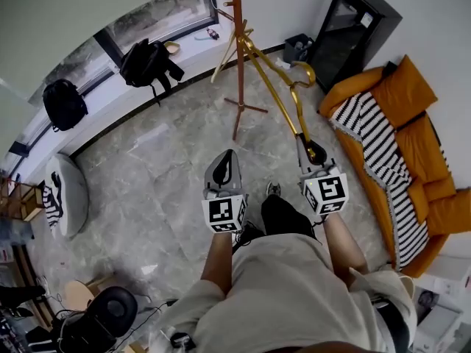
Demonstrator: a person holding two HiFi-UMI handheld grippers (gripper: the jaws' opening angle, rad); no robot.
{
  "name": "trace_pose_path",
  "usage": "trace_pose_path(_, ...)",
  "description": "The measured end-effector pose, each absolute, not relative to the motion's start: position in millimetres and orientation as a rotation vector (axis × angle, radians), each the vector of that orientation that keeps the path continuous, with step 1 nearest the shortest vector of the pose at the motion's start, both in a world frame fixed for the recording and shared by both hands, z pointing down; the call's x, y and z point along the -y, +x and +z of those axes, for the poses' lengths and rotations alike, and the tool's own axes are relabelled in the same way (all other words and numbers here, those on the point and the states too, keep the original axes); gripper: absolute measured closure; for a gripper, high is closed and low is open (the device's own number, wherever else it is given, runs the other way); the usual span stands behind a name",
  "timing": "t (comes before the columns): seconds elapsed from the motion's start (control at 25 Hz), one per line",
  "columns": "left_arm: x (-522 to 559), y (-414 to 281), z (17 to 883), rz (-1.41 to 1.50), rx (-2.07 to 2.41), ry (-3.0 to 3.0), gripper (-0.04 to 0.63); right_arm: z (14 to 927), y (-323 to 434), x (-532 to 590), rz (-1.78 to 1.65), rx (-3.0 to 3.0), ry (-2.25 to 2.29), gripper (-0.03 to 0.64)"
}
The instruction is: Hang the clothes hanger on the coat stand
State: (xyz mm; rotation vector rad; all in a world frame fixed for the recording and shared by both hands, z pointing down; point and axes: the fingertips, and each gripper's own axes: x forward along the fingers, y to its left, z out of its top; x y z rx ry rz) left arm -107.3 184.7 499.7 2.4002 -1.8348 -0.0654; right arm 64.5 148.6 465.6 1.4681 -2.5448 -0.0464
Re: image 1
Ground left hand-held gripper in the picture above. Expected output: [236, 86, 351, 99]
[201, 149, 249, 235]

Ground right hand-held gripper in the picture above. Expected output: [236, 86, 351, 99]
[295, 132, 350, 217]

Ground gold metal clothes hanger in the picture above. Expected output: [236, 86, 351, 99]
[236, 34, 317, 160]

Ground brown wooden coat stand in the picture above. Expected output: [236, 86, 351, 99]
[216, 0, 269, 142]

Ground person's left forearm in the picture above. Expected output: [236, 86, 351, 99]
[199, 229, 236, 296]

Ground person's right forearm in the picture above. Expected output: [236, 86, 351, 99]
[320, 213, 370, 276]

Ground pale yellow clothes hanger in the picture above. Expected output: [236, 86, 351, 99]
[210, 27, 255, 85]

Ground black white striped blanket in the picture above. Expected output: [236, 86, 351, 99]
[328, 90, 432, 271]

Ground person's black shoe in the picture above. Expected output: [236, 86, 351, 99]
[231, 220, 266, 254]

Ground person's black trousers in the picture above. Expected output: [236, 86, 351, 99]
[260, 193, 320, 241]

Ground black waste bin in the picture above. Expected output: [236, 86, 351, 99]
[283, 32, 316, 65]

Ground orange sofa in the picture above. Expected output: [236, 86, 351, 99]
[317, 54, 471, 279]

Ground black glass-door cabinet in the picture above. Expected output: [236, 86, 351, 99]
[306, 0, 404, 96]

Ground large black backpack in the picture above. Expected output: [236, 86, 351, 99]
[118, 38, 186, 107]

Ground yellow cap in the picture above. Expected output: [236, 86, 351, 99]
[163, 40, 184, 56]

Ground person's beige shirt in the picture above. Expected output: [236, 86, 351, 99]
[146, 232, 419, 353]

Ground grey beanbag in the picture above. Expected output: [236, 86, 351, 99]
[44, 152, 91, 240]

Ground small black backpack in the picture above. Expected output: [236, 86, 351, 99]
[41, 78, 90, 133]

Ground small black white striped cloth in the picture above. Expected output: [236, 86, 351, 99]
[40, 182, 65, 229]

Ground round wooden stool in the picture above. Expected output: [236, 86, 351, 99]
[63, 279, 97, 313]

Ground black office chair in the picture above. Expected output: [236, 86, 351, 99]
[54, 285, 140, 353]

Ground white cardboard boxes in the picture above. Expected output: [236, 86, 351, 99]
[407, 254, 471, 353]

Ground wooden rack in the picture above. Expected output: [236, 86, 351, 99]
[0, 176, 46, 223]

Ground black window frame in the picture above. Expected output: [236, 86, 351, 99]
[0, 0, 221, 168]

